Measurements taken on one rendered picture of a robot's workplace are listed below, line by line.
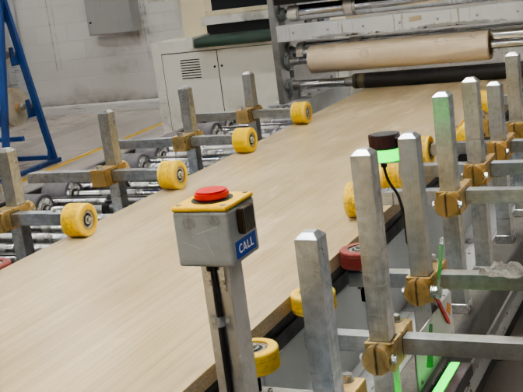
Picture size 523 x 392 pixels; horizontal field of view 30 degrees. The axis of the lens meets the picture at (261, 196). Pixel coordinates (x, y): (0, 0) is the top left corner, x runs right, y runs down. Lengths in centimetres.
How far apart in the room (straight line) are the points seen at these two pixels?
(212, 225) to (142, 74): 1083
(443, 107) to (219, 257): 103
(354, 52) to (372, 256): 273
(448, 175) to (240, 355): 101
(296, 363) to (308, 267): 50
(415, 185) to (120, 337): 60
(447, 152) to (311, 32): 234
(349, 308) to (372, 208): 54
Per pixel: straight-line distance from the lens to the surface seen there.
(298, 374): 184
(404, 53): 420
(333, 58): 430
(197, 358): 152
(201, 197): 109
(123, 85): 1203
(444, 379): 183
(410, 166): 180
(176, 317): 171
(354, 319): 211
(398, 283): 193
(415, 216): 183
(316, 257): 135
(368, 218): 158
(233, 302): 112
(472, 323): 210
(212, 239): 108
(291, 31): 436
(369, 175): 156
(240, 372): 115
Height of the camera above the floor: 147
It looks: 13 degrees down
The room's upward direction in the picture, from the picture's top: 7 degrees counter-clockwise
